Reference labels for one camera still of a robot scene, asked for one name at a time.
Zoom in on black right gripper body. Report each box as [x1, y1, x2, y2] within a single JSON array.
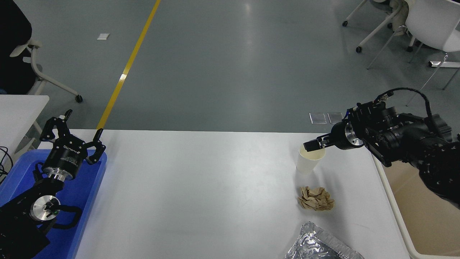
[[330, 122, 350, 151]]

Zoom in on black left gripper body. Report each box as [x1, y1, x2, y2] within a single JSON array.
[[42, 137, 89, 178]]

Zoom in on white paper cup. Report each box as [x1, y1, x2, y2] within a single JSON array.
[[296, 144, 326, 176]]

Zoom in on silver foil tray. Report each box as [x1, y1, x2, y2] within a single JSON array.
[[285, 222, 365, 259]]

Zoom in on blue plastic tray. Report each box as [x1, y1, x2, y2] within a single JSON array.
[[0, 149, 107, 259]]

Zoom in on white side table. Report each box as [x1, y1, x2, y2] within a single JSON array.
[[0, 95, 50, 160]]

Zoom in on crumpled tan paper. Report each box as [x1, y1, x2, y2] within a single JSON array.
[[297, 186, 335, 212]]

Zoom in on white wheeled office chair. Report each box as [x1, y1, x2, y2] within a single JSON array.
[[10, 39, 83, 104]]

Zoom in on seated person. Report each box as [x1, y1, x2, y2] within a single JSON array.
[[0, 0, 36, 95]]

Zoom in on white chair with casters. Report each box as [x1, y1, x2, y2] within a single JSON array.
[[342, 0, 414, 54]]

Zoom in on white metal foot bar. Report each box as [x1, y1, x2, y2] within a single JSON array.
[[428, 60, 460, 69]]

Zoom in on beige garment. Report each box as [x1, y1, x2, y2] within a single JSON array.
[[370, 0, 411, 36]]

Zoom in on large pale plastic bin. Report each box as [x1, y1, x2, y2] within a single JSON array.
[[370, 153, 460, 259]]

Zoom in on white shell chair metal legs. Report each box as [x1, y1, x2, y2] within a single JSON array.
[[367, 0, 460, 106]]

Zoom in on thin black cable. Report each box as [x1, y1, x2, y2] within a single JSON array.
[[0, 146, 14, 184]]

